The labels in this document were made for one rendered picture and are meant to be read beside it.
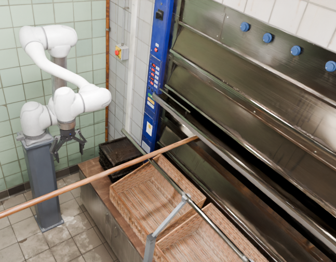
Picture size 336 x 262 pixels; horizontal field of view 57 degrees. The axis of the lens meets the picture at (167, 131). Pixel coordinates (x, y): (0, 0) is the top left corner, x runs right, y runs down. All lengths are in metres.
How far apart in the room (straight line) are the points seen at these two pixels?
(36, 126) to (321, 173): 1.79
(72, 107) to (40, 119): 0.78
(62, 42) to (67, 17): 0.72
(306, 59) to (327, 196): 0.64
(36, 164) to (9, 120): 0.57
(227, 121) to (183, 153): 0.58
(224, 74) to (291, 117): 0.46
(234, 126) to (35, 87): 1.72
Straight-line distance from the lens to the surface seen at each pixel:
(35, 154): 2.45
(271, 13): 1.59
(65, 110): 1.54
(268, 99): 1.64
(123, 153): 2.57
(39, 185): 2.67
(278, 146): 1.71
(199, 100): 2.00
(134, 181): 2.53
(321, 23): 1.46
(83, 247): 2.97
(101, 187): 2.60
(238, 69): 1.75
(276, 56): 1.60
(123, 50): 2.58
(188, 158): 2.28
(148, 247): 1.93
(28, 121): 2.30
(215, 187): 2.16
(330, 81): 1.49
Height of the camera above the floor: 2.51
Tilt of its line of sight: 37 degrees down
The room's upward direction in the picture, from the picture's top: 9 degrees clockwise
